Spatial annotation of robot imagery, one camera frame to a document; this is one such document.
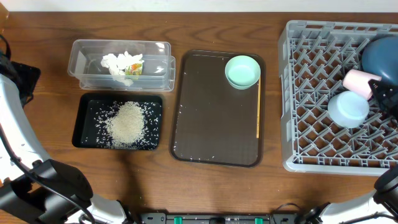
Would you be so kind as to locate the light blue white bowl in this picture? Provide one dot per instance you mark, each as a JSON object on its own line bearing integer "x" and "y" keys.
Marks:
{"x": 348, "y": 109}

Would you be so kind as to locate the wooden chopstick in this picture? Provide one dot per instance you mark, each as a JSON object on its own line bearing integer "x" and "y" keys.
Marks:
{"x": 258, "y": 108}

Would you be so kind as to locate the clear plastic bin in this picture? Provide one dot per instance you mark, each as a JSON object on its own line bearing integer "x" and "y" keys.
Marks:
{"x": 158, "y": 72}

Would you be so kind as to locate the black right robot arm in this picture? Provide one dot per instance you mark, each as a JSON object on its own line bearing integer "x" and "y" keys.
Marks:
{"x": 379, "y": 206}

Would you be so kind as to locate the green orange snack wrapper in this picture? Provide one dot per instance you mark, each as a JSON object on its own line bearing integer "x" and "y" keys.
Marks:
{"x": 134, "y": 69}

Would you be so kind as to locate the brown serving tray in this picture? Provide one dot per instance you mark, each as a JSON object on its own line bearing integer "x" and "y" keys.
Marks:
{"x": 215, "y": 123}

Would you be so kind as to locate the pink cup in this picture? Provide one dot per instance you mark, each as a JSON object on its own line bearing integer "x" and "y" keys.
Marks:
{"x": 357, "y": 82}

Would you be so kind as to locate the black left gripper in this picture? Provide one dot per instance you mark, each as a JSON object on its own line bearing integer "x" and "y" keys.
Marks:
{"x": 27, "y": 76}

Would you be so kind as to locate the mint green bowl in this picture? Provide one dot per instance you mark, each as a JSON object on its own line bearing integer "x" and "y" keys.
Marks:
{"x": 242, "y": 72}

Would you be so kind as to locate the white tissue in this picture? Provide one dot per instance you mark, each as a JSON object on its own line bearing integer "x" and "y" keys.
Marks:
{"x": 120, "y": 76}
{"x": 120, "y": 62}

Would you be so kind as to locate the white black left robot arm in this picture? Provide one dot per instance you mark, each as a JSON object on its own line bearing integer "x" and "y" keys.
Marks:
{"x": 35, "y": 188}

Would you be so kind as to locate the white rice pile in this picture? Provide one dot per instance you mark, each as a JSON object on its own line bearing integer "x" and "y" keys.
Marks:
{"x": 128, "y": 125}

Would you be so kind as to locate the grey dishwasher rack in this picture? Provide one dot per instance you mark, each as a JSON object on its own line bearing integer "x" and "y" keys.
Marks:
{"x": 314, "y": 57}

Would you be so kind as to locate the dark blue plate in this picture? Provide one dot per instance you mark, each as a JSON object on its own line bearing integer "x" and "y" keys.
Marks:
{"x": 380, "y": 58}

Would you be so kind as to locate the black plastic tray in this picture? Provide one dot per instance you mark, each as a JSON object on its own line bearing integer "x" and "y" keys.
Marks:
{"x": 84, "y": 133}

